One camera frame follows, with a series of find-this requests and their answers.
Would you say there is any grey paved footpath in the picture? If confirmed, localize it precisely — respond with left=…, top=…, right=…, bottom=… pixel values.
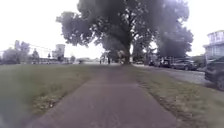
left=27, top=63, right=181, bottom=128

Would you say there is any large dark tree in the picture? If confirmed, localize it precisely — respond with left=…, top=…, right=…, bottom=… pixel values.
left=55, top=0, right=161, bottom=65

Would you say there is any dark parked vehicle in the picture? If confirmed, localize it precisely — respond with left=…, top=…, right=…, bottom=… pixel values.
left=148, top=57, right=173, bottom=68

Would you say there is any tall pale tower building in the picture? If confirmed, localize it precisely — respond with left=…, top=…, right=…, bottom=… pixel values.
left=54, top=43, right=66, bottom=60

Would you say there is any dark tree beside road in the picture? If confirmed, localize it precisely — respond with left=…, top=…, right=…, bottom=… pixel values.
left=149, top=0, right=194, bottom=60

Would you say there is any grey parked car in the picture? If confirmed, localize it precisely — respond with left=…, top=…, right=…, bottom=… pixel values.
left=171, top=59, right=200, bottom=71

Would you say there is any grass verge strip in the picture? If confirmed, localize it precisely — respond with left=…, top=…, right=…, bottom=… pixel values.
left=128, top=64, right=224, bottom=128

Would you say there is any grey asphalt road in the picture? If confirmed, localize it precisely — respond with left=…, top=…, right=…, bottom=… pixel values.
left=133, top=63, right=224, bottom=90

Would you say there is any wide grass field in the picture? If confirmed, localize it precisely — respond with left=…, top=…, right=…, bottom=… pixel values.
left=0, top=63, right=101, bottom=128

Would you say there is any clump of distant trees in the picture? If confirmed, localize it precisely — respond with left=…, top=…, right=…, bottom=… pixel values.
left=1, top=39, right=32, bottom=65

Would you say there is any dark parked car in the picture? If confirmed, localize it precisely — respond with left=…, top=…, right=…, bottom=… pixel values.
left=204, top=56, right=224, bottom=92

